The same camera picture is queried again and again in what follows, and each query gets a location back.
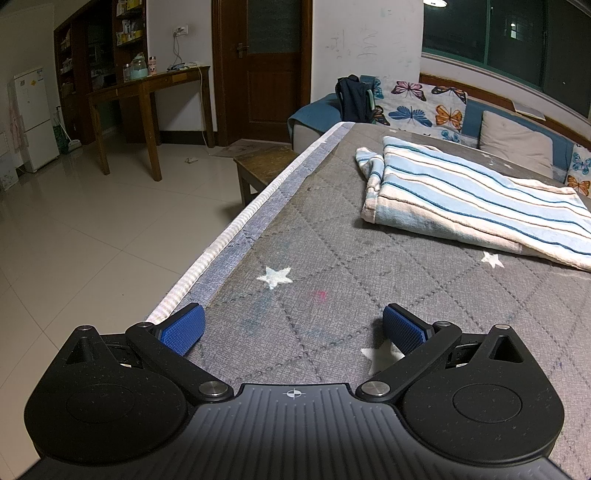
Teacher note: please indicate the wooden desk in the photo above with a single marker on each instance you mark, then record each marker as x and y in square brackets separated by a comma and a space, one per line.
[152, 83]

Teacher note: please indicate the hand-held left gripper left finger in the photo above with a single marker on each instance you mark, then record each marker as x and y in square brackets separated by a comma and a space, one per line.
[182, 330]

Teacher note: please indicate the floor mat by door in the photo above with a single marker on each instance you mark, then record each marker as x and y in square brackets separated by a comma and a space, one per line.
[242, 150]

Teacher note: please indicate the broom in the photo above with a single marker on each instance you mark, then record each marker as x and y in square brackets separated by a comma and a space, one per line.
[69, 138]

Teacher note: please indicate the pink hanging cloth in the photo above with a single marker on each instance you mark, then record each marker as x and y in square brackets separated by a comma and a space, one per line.
[14, 120]

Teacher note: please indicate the dark blue backpack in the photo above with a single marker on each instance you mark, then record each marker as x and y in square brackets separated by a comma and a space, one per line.
[353, 101]

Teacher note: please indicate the ceiling lamp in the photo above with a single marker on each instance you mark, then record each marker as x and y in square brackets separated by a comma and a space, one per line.
[435, 2]

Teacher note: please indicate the beige pillow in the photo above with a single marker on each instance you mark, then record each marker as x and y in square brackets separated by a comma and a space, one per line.
[515, 141]

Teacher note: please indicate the wall power outlet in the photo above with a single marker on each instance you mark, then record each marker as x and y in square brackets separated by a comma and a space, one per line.
[180, 32]

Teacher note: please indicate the blue white striped shirt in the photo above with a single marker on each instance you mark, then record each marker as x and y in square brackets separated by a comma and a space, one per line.
[461, 203]

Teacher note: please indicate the brown wooden door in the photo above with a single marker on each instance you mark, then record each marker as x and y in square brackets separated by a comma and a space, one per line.
[272, 92]

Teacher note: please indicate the pink bottle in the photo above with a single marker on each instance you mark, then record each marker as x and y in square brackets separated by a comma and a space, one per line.
[153, 66]

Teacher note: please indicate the dark window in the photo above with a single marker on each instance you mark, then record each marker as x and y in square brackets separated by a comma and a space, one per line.
[461, 32]

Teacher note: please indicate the dark wooden shelf cabinet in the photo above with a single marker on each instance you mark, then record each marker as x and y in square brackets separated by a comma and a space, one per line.
[76, 69]

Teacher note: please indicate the white refrigerator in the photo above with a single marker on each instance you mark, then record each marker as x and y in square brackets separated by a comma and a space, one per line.
[34, 115]

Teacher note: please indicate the butterfly-print cushion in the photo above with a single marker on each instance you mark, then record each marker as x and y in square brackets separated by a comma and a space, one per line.
[411, 110]
[581, 168]

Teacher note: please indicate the blue sofa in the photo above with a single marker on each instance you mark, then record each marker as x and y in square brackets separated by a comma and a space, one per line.
[314, 113]

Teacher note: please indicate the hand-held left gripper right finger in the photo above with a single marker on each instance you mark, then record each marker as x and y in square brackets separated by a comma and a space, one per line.
[404, 330]

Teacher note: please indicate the book on window ledge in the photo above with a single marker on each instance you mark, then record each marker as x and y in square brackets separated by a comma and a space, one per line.
[529, 110]

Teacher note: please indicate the glass jar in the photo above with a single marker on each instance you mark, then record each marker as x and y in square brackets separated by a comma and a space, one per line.
[126, 74]

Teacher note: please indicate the small wooden stool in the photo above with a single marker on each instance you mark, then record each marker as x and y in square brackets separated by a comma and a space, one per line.
[263, 162]

